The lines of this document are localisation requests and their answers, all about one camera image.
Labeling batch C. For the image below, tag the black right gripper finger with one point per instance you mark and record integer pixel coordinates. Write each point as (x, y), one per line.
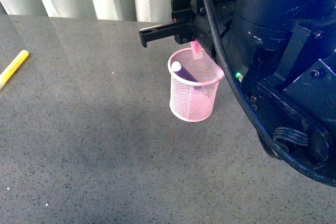
(181, 10)

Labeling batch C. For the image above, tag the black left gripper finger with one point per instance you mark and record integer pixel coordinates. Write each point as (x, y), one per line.
(182, 32)

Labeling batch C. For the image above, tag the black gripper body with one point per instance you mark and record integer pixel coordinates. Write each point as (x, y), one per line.
(217, 27)

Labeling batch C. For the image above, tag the purple marker pen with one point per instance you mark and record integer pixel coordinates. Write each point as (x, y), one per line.
(180, 71)

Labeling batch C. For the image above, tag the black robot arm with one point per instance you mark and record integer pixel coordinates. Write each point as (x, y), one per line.
(279, 59)

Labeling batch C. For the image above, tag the pink mesh pen cup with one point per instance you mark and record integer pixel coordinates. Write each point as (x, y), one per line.
(193, 101)

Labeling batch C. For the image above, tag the yellow marker pen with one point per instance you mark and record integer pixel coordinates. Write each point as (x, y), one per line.
(13, 67)

